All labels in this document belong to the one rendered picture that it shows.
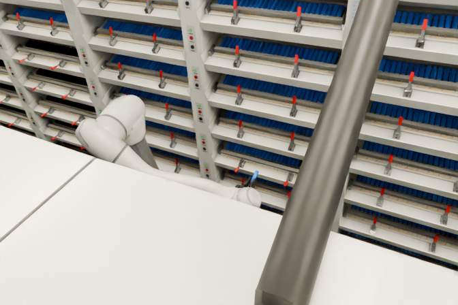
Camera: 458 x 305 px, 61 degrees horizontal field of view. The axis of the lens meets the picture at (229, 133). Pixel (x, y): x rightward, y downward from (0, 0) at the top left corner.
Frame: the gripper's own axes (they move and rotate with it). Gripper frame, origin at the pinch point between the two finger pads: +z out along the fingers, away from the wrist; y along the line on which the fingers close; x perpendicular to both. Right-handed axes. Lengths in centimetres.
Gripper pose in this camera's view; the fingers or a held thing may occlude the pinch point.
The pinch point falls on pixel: (249, 184)
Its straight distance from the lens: 180.3
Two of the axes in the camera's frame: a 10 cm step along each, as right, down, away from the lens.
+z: 4.2, -4.1, 8.1
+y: -9.1, -2.1, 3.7
